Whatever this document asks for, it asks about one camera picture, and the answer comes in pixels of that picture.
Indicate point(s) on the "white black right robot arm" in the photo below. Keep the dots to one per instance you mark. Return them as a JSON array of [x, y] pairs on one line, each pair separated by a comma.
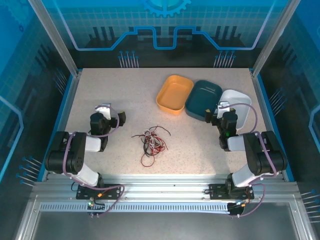
[[260, 155]]

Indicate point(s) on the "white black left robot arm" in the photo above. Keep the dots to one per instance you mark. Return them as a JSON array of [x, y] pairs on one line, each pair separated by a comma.
[[77, 152]]

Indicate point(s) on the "teal plastic bin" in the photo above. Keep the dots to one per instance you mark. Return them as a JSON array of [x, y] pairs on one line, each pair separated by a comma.
[[202, 97]]

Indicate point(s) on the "white plastic bin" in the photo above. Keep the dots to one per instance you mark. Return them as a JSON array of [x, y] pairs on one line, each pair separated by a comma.
[[241, 100]]

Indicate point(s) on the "orange plastic bin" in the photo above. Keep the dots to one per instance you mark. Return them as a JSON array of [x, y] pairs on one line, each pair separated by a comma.
[[175, 95]]

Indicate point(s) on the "grey metal front tray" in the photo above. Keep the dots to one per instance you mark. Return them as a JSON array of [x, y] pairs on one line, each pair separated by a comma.
[[162, 225]]

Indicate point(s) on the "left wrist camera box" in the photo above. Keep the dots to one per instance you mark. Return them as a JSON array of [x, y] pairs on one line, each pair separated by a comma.
[[106, 112]]

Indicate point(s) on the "aluminium table side rail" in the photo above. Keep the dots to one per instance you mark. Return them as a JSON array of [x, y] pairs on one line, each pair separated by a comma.
[[259, 92], [71, 92]]

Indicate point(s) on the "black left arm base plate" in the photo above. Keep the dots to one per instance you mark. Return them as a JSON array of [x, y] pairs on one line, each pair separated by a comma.
[[112, 190]]

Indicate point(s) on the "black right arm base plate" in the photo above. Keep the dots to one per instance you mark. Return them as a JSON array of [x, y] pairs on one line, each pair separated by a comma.
[[216, 191]]

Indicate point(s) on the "aluminium front rail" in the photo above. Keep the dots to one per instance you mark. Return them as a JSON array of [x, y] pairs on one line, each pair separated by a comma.
[[162, 186]]

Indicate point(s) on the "blue printed enclosure panel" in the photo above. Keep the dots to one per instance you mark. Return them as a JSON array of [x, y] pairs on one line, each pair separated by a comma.
[[300, 75], [20, 75], [162, 25]]

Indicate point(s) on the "aluminium frame post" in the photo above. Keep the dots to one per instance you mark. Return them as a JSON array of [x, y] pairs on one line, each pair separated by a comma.
[[274, 35], [57, 37]]

